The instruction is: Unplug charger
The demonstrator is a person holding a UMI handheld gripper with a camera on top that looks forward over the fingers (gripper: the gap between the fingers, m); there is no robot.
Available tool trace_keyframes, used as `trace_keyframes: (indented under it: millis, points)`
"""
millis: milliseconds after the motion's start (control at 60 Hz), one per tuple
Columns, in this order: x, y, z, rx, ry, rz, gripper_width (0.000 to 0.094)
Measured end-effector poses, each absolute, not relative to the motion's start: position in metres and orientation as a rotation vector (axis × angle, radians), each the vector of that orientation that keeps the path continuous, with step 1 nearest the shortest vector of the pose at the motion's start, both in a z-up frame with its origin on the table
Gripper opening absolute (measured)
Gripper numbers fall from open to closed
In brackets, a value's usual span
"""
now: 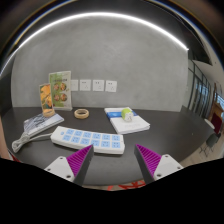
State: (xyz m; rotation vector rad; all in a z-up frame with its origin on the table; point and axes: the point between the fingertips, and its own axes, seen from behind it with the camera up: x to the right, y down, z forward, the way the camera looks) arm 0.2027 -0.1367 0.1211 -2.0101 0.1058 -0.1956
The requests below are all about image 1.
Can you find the ceiling light strip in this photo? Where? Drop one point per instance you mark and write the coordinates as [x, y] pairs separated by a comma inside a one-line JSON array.
[[100, 14]]

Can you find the beige tape roll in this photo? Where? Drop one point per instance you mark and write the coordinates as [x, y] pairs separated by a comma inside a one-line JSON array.
[[81, 111], [48, 113]]

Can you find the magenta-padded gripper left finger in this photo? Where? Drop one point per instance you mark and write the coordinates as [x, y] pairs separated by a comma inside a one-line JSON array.
[[78, 161]]

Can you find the plain white booklet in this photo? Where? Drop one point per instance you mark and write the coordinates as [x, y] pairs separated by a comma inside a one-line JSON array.
[[133, 126]]

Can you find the small orange sign card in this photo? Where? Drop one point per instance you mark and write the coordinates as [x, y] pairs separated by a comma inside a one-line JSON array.
[[46, 96]]

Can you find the white wall socket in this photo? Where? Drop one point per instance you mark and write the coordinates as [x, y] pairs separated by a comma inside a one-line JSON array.
[[111, 86], [98, 85], [85, 85]]

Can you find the white booklet with blue band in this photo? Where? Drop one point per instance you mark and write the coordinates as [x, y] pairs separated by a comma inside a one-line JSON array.
[[113, 114]]

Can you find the glass partition with dark frame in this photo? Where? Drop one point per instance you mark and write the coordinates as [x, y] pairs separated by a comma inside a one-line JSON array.
[[200, 90]]

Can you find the tall green menu sign stand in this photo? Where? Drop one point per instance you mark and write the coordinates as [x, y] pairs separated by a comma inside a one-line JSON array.
[[60, 88]]

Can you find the grey printed magazine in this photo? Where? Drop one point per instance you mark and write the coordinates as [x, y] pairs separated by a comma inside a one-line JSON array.
[[41, 122]]

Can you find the white power strip blue sockets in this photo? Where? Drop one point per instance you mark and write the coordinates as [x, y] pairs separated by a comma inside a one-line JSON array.
[[88, 138]]

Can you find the white blank wall plate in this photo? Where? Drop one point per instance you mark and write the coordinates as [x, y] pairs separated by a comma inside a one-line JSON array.
[[74, 85]]

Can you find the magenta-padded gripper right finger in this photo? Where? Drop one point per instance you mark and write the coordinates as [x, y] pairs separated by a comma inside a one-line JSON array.
[[151, 161]]

